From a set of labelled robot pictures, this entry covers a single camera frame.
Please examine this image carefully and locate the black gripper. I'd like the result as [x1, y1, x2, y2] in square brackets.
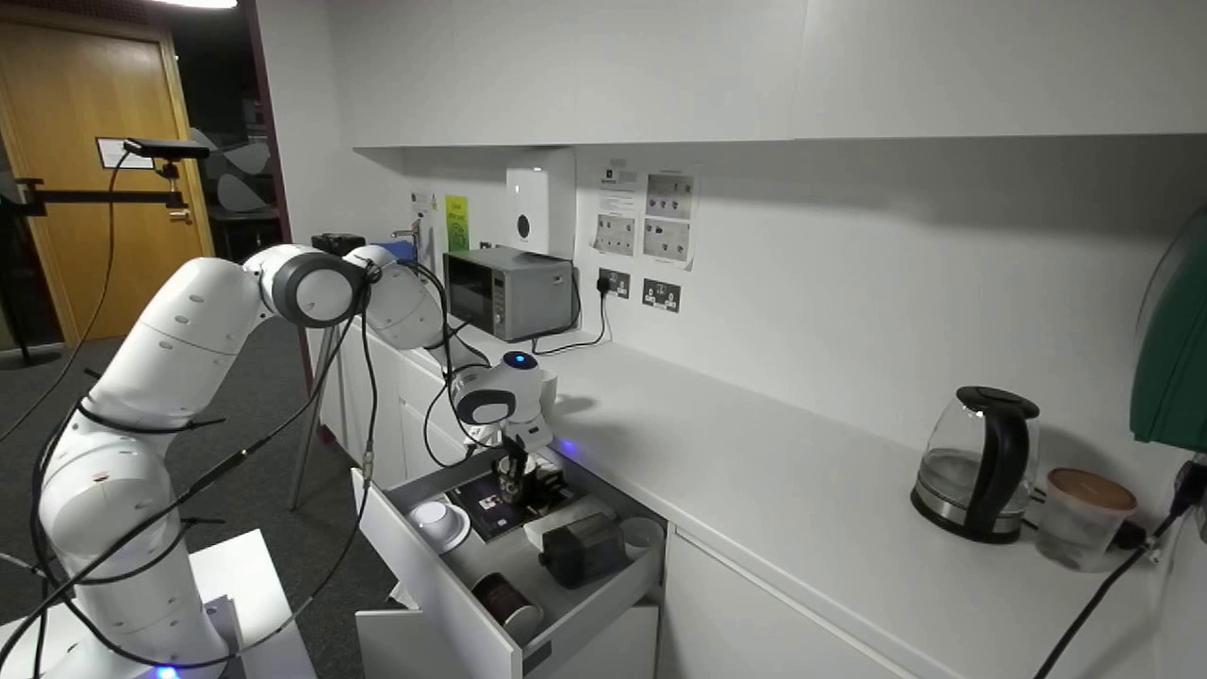
[491, 420, 558, 499]

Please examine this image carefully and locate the white robot base table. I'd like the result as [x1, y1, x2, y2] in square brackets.
[0, 524, 316, 679]

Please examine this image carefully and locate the black mug gold lettering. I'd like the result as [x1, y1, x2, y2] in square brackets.
[470, 571, 552, 646]

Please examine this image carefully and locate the grey kitchen drawer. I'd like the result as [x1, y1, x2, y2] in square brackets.
[346, 430, 673, 679]

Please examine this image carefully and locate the white base cabinet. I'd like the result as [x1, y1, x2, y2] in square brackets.
[299, 288, 975, 679]

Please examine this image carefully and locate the black box with purple print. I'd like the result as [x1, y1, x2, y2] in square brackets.
[444, 473, 581, 542]

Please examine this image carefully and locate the white ceramic bowl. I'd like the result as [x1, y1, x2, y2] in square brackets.
[408, 495, 478, 561]

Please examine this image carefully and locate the silver microwave oven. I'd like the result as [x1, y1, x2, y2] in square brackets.
[440, 246, 585, 348]

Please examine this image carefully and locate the large white instruction sheet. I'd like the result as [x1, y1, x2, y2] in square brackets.
[589, 155, 646, 261]

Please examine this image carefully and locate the white paper towel dispenser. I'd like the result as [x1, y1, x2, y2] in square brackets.
[503, 147, 581, 261]

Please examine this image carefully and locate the small printed picture sheet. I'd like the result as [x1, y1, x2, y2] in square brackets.
[643, 216, 695, 263]
[643, 171, 699, 219]

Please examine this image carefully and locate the wooden door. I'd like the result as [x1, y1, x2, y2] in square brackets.
[0, 11, 229, 351]

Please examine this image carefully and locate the plastic tub brown lid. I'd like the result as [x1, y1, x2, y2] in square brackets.
[1031, 463, 1139, 574]

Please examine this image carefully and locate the green first aid box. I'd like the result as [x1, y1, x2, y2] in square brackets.
[1129, 205, 1207, 456]

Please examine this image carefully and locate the black microwave power cable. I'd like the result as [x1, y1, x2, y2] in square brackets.
[527, 288, 614, 358]

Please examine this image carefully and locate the empty double wall socket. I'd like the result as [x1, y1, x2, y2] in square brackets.
[636, 275, 683, 318]

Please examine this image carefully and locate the yellow green wall sign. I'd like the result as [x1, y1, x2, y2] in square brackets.
[440, 192, 477, 258]

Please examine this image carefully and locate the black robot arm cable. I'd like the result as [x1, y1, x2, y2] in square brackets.
[0, 288, 504, 679]

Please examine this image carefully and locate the white wall cabinet door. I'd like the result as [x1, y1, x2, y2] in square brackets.
[350, 0, 804, 152]
[796, 0, 1207, 143]

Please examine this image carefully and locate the black bar camera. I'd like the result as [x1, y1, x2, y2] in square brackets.
[121, 131, 219, 165]

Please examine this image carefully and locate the black kettle power cable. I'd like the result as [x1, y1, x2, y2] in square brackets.
[1031, 456, 1207, 679]

